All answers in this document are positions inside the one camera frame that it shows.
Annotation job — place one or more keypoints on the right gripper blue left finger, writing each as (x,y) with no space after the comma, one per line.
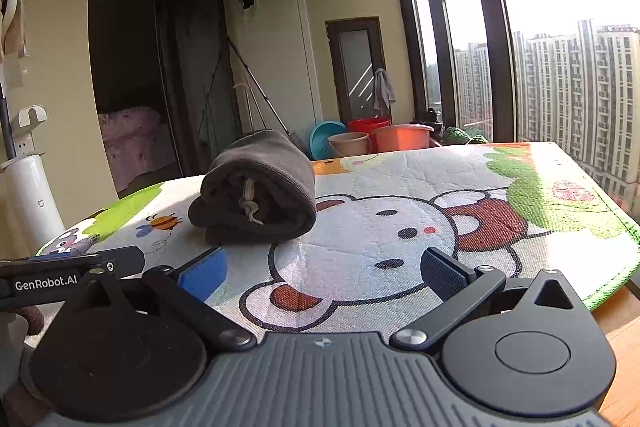
(183,292)

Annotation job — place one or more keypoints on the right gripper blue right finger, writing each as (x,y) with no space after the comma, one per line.
(465,293)

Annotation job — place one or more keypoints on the dark grey fleece pants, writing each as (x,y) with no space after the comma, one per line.
(260,189)

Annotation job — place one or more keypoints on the cartoon animal play mat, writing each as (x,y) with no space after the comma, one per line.
(521,208)

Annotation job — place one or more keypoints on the far green knitted shoe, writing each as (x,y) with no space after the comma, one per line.
(455,136)

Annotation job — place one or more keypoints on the pink bedding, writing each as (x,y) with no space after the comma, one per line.
(136,142)

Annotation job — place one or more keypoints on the orange plastic bucket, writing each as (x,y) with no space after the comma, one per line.
(402,137)

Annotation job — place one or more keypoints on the mop with metal pole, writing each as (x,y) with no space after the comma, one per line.
(292,136)

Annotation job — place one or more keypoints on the beige plastic bucket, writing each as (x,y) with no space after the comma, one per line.
(350,143)

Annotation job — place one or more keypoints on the red plastic bucket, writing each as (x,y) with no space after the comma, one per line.
(368,125)

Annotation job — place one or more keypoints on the blue plastic basin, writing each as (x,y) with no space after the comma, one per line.
(318,142)

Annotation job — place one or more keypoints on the grey hanging rag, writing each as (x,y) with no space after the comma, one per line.
(383,93)

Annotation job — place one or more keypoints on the white cordless vacuum cleaner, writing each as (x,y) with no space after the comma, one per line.
(29,193)

